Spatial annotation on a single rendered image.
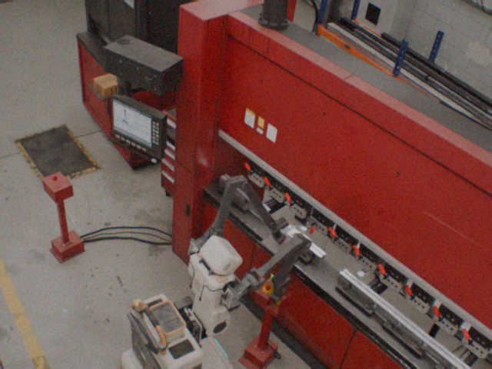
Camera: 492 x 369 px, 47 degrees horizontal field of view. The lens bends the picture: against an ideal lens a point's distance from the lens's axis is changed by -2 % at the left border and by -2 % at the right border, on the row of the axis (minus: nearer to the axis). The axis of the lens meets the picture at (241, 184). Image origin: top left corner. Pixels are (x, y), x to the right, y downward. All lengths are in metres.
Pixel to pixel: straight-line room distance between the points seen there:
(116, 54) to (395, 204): 2.06
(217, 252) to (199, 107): 1.10
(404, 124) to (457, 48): 5.10
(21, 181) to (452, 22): 5.59
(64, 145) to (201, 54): 2.95
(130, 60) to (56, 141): 2.68
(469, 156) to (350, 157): 0.76
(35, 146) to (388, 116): 4.23
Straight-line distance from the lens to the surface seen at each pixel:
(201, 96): 3.93
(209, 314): 3.69
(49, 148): 6.36
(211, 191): 4.48
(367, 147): 3.29
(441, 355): 3.77
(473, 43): 7.95
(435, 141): 3.00
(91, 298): 4.89
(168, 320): 3.61
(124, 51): 4.01
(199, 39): 3.74
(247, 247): 4.37
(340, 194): 3.57
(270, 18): 3.62
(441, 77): 5.46
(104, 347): 4.61
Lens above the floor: 3.84
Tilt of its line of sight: 41 degrees down
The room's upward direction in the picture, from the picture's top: 8 degrees clockwise
